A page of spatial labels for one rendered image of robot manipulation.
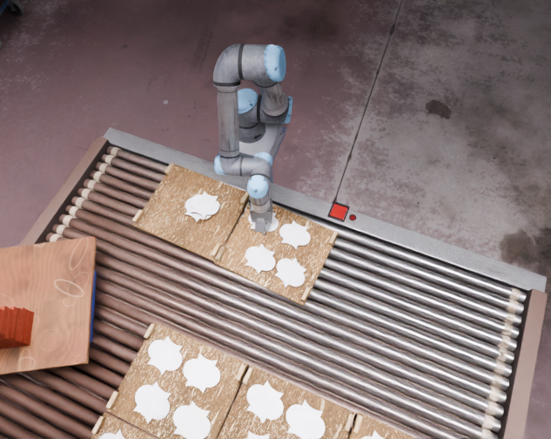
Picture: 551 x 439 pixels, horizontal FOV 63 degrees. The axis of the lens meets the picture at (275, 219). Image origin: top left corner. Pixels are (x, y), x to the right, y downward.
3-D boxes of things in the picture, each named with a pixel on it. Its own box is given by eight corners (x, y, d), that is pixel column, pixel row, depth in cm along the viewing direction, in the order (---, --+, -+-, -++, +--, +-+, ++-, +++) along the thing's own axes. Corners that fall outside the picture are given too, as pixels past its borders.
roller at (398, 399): (48, 244, 201) (43, 239, 196) (493, 434, 158) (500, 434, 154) (42, 253, 199) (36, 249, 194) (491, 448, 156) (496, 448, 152)
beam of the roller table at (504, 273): (114, 133, 228) (110, 126, 223) (540, 281, 183) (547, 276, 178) (104, 146, 225) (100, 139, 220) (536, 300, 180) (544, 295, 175)
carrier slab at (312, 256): (254, 198, 200) (253, 196, 199) (339, 233, 190) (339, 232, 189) (214, 264, 187) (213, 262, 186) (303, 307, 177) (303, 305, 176)
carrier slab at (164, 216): (174, 165, 210) (173, 163, 209) (251, 195, 201) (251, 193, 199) (133, 226, 197) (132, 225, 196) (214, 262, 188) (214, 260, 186)
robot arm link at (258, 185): (269, 172, 165) (265, 192, 162) (271, 188, 175) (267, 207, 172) (248, 171, 166) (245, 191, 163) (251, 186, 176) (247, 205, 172)
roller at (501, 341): (91, 181, 214) (87, 176, 210) (513, 341, 172) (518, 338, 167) (85, 189, 212) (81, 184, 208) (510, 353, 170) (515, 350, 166)
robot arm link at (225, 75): (204, 45, 148) (212, 179, 172) (237, 46, 147) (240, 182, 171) (213, 40, 158) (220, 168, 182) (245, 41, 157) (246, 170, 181)
